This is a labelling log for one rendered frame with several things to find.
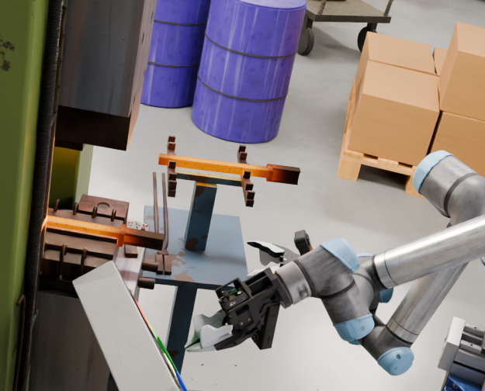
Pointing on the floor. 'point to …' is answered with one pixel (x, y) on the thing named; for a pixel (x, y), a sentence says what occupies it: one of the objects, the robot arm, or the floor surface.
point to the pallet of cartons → (427, 105)
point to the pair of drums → (224, 63)
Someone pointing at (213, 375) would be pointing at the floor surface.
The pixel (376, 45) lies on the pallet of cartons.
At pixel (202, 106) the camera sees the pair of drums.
